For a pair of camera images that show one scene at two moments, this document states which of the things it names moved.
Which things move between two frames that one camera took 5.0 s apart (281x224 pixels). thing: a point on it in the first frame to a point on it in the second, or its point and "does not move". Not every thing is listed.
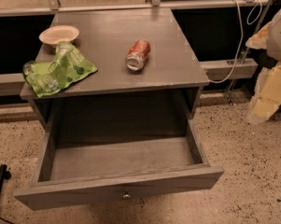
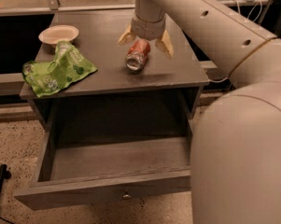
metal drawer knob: [126, 196] does not move
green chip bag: [67, 66] does not move
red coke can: [137, 55] does not move
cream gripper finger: [259, 40] to [127, 37]
